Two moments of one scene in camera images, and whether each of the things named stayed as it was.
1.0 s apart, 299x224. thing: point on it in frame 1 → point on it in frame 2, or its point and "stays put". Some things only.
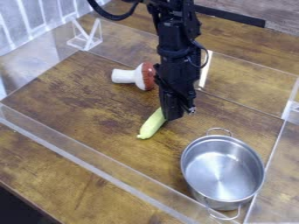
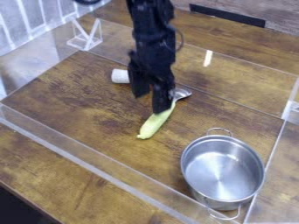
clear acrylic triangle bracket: x=83 y=40 stays put
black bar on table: x=228 y=16 stays put
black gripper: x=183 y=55 → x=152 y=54
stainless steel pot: x=223 y=168 stays put
